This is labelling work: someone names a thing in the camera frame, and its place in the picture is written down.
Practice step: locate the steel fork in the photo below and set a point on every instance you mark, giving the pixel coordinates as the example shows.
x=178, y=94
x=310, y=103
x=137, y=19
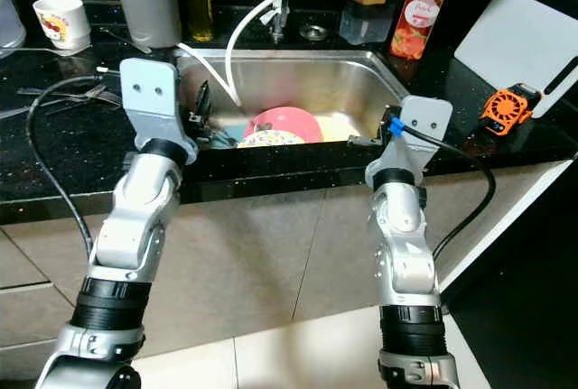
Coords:
x=45, y=93
x=104, y=93

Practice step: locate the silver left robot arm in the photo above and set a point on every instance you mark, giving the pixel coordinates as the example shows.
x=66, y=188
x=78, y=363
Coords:
x=135, y=226

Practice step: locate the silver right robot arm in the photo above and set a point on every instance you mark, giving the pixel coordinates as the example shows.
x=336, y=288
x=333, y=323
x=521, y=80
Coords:
x=406, y=245

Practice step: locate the blue plate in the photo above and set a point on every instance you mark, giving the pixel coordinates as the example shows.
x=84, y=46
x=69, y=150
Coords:
x=230, y=136

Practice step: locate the yellow plate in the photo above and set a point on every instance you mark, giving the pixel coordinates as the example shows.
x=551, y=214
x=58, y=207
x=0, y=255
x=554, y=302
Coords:
x=339, y=127

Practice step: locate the floral print plate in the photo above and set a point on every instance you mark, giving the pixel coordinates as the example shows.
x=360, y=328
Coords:
x=266, y=139

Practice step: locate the stainless steel sink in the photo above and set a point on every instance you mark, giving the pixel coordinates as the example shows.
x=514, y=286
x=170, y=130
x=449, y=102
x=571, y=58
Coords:
x=325, y=82

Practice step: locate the pink plate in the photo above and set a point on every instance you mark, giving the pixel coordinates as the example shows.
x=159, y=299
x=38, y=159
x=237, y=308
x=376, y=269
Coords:
x=284, y=121

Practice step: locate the clear sponge holder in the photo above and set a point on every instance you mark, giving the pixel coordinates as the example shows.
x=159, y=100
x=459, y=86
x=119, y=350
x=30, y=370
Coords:
x=366, y=23

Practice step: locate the slim steel utensil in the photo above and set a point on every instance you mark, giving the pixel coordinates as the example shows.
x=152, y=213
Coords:
x=117, y=39

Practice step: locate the orange black fan device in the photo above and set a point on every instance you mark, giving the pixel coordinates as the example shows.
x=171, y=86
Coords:
x=506, y=109

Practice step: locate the grey thermos flask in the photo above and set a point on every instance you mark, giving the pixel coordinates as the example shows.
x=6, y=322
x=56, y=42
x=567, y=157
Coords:
x=144, y=5

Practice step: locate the chrome faucet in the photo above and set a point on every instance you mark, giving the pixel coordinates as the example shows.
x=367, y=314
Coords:
x=277, y=10

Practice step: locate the white cutting board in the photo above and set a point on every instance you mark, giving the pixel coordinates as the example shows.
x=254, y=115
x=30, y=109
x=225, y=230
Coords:
x=519, y=41

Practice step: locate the white printed mug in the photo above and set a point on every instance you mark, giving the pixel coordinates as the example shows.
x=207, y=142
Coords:
x=63, y=21

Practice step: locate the clear plastic container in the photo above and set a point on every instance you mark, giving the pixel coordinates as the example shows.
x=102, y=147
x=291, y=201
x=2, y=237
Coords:
x=11, y=23

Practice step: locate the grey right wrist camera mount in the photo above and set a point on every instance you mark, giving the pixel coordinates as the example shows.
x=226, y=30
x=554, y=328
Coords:
x=424, y=118

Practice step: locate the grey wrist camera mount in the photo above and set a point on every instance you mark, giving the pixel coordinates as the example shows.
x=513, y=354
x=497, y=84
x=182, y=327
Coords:
x=153, y=96
x=424, y=118

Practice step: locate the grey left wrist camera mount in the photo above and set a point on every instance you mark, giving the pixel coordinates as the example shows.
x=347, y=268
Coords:
x=153, y=96

